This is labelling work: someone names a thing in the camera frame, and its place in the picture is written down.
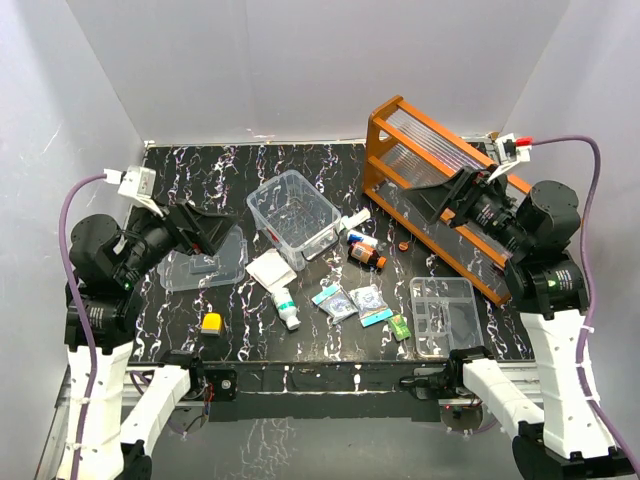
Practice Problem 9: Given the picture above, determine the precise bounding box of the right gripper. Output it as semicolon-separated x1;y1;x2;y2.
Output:
400;163;530;254

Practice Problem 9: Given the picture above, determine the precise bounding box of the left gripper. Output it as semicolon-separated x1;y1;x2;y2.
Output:
117;193;237;283

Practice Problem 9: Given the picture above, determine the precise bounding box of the white gauze packet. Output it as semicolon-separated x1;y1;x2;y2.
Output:
246;248;297;293

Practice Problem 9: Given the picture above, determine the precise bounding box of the brown bottle orange cap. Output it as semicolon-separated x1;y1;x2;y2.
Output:
348;242;387;270

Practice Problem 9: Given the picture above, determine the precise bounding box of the clear plastic storage box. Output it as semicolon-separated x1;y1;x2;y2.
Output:
246;170;341;271

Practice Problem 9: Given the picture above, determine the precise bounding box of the blue white bandage roll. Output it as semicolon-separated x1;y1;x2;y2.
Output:
347;229;379;249

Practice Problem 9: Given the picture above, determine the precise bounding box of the white bottle green label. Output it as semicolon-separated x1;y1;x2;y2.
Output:
271;287;301;331

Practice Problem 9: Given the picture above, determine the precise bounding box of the blue sachet pack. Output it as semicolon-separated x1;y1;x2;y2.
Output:
348;285;393;328
312;284;358;325

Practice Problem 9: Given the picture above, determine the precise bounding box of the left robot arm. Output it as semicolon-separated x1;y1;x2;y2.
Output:
56;200;236;479

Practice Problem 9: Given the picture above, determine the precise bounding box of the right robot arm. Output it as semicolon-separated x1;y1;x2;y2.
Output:
400;167;639;479

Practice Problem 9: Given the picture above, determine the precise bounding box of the clear plastic box lid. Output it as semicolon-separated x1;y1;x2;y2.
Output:
157;225;248;292

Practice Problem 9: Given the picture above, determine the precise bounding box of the orange wooden shelf rack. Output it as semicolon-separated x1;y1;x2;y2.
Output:
363;95;510;305

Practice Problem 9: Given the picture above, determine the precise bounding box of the white wrapped swab packet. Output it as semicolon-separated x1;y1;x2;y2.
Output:
350;208;371;229

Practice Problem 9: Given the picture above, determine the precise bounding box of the yellow orange small box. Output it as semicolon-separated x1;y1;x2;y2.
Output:
201;312;224;337

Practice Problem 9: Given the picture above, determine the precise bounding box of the clear compartment tray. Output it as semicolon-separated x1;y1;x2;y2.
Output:
409;277;484;359

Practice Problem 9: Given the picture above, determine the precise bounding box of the small green packet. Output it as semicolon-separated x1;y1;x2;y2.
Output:
387;314;411;342

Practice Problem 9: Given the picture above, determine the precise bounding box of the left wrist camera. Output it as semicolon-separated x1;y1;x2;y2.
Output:
103;166;165;218

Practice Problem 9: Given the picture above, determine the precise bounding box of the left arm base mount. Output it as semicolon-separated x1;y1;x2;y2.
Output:
159;350;238;405

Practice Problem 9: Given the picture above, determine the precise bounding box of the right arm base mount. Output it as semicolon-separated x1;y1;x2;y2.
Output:
398;346;495;400

